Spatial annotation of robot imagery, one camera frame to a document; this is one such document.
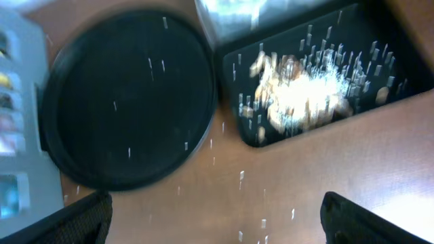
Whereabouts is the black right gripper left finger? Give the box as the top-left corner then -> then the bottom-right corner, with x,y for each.
1,191 -> 113,244

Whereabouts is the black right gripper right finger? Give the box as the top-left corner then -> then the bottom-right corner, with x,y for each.
320,191 -> 427,244

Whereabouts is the blue cup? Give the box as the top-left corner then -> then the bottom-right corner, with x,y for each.
1,175 -> 20,219

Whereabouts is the pink cup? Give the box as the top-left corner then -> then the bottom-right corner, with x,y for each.
1,114 -> 19,155

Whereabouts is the yellow bowl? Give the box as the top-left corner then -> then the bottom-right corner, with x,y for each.
0,73 -> 14,89

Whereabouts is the grey dishwasher rack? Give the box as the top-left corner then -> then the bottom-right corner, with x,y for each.
1,8 -> 64,237

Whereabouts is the round black tray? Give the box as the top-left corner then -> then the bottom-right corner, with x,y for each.
40,9 -> 218,191

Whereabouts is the rice and nutshell pile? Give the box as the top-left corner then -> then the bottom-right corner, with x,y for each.
240,49 -> 391,134

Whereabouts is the black rectangular tray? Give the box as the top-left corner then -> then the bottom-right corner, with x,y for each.
217,1 -> 433,147

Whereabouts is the clear plastic bin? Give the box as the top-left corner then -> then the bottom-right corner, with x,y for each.
195,0 -> 340,48

